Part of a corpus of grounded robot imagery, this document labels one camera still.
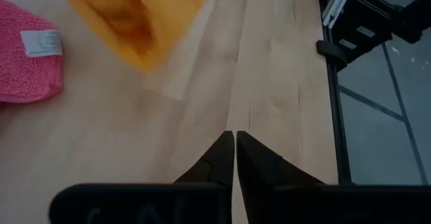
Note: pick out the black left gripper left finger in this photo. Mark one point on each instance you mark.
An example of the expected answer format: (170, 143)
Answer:
(219, 163)

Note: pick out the silver metal bracket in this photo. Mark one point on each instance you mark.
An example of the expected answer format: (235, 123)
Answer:
(338, 2)

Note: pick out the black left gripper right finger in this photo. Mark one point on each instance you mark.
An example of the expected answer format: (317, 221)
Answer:
(259, 170)

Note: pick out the pink microfiber towel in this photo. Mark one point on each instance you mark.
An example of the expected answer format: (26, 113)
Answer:
(20, 76)

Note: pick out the orange microfiber towel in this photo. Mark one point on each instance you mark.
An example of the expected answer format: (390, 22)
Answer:
(161, 8)

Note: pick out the black table clamp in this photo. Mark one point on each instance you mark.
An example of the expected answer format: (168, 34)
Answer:
(331, 50)

